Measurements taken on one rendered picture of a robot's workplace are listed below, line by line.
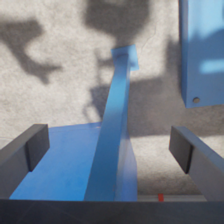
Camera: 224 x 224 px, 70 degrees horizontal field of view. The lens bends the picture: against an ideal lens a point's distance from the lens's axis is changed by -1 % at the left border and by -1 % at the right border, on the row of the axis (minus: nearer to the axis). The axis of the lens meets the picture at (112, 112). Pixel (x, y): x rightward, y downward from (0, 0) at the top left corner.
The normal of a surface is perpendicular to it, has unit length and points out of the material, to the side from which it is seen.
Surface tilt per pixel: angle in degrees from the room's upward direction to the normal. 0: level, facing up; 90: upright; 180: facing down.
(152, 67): 0
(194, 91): 0
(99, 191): 90
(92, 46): 0
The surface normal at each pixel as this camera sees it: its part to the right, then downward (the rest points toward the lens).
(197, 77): -0.11, 0.63
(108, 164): -0.25, -0.77
